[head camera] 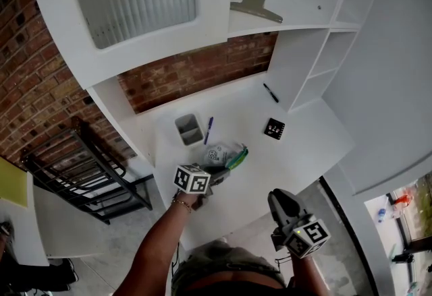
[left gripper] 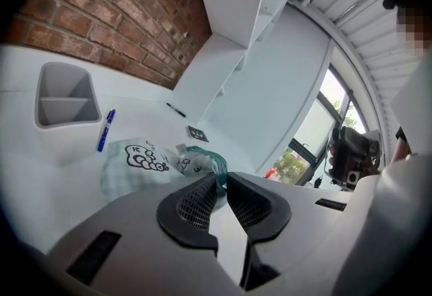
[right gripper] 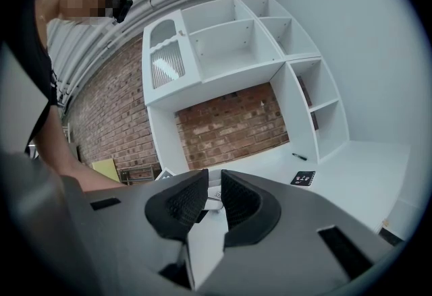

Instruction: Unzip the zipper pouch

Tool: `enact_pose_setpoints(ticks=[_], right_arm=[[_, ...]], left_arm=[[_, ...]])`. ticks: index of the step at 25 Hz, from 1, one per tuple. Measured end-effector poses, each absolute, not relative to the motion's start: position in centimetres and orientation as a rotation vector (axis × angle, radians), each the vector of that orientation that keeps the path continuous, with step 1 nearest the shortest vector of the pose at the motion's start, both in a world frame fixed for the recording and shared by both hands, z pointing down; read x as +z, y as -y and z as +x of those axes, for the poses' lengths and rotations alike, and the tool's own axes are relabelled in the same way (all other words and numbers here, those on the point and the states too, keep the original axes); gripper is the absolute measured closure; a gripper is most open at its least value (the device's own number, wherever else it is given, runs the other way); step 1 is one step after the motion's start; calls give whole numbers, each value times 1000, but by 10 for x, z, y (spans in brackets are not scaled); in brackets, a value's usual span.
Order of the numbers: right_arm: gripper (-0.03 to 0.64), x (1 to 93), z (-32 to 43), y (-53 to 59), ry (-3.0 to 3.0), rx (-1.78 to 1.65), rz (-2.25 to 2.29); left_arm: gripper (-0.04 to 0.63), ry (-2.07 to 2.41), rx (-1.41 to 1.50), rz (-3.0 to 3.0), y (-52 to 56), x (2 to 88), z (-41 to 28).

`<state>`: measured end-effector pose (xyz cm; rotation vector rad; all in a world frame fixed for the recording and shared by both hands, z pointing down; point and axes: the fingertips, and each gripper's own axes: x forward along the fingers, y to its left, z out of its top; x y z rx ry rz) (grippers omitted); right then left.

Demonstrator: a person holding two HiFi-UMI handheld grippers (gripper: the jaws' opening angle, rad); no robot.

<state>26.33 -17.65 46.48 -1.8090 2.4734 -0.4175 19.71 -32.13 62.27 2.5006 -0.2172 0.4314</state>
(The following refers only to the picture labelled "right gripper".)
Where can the person's left forearm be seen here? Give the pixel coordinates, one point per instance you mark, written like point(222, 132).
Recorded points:
point(67, 160)

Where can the yellow board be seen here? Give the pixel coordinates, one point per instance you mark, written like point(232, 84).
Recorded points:
point(106, 170)

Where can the black marker pen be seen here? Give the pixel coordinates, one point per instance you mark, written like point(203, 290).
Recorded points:
point(299, 156)

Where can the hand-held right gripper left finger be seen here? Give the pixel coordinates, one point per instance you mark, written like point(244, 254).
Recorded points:
point(128, 220)

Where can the black square card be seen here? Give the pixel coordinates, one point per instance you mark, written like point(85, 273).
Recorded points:
point(302, 178)

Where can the black metal rack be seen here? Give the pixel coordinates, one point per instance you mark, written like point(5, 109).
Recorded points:
point(138, 176)

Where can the black head camera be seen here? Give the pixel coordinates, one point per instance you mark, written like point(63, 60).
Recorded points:
point(124, 6)

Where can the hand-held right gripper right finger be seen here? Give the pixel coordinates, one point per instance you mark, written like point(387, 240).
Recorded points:
point(297, 220)

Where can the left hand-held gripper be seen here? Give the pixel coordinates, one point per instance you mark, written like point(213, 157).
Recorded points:
point(166, 175)

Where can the white desk with hutch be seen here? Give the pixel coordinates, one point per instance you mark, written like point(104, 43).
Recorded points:
point(354, 170)

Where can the person's black shirt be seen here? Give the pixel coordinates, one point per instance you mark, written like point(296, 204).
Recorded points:
point(37, 79)

